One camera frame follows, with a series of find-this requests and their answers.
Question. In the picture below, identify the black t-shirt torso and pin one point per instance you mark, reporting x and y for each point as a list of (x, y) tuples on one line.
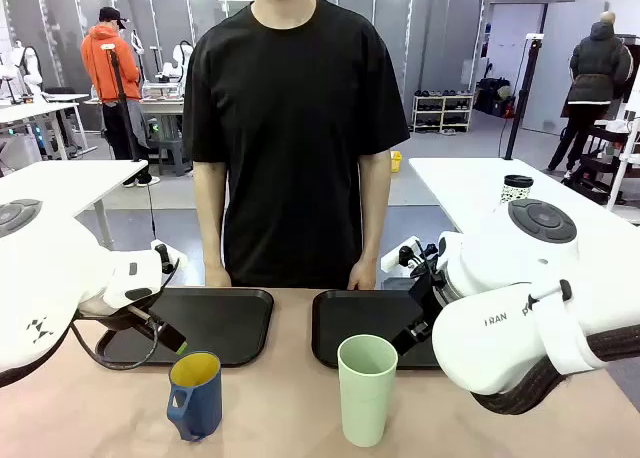
[(295, 143)]

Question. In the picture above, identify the person in dark jacket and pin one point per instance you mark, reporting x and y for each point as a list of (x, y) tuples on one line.
[(597, 68)]

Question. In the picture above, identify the person's right hand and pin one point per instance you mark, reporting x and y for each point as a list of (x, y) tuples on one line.
[(217, 277)]

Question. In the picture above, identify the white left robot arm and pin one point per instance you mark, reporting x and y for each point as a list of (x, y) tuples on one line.
[(45, 278)]

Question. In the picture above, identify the cluttered background workbench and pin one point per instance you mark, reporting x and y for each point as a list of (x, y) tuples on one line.
[(160, 108)]

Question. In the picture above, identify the yellow plastic basket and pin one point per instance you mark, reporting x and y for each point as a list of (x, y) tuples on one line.
[(396, 162)]

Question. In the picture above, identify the black trolley cart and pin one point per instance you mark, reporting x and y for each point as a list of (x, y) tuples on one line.
[(595, 163)]

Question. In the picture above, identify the person's left forearm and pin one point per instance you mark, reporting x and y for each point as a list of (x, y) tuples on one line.
[(374, 208)]

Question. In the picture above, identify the person's left hand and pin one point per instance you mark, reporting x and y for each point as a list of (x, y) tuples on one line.
[(362, 277)]

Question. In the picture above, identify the black tripod pole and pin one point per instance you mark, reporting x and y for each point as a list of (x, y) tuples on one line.
[(520, 103), (122, 103)]

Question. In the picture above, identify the speckled paper cup black lid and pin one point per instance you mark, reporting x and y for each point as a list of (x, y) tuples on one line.
[(516, 190)]

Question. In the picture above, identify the black bags pile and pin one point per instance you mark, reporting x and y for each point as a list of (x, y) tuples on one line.
[(492, 98)]

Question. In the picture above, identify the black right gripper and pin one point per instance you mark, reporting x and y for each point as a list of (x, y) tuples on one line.
[(427, 295)]

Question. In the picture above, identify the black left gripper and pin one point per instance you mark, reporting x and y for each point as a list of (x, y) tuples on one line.
[(115, 318)]

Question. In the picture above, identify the blue mug yellow inside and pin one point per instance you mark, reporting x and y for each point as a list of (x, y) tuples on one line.
[(202, 403)]

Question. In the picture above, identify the white table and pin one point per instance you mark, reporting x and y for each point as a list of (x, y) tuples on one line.
[(465, 183), (65, 180)]

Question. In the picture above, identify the pale green tumbler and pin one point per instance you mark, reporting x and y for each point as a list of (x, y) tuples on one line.
[(367, 403)]

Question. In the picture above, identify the white shoe rack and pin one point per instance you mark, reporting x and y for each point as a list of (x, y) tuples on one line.
[(442, 113)]

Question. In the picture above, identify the person in orange hoodie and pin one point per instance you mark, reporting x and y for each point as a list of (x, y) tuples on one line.
[(107, 68)]

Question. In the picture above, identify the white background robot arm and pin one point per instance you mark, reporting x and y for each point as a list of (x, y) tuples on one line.
[(27, 73), (177, 63)]

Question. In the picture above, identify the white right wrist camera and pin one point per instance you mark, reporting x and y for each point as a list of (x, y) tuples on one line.
[(395, 260)]

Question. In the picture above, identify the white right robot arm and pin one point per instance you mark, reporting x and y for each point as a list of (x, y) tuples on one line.
[(500, 328)]

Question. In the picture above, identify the white background desk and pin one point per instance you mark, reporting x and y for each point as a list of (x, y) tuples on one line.
[(35, 110)]

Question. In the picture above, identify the person's right forearm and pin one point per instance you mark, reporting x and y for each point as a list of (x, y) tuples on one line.
[(210, 213)]

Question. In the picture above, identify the black plastic tray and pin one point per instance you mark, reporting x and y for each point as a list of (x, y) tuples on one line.
[(220, 323), (360, 318)]

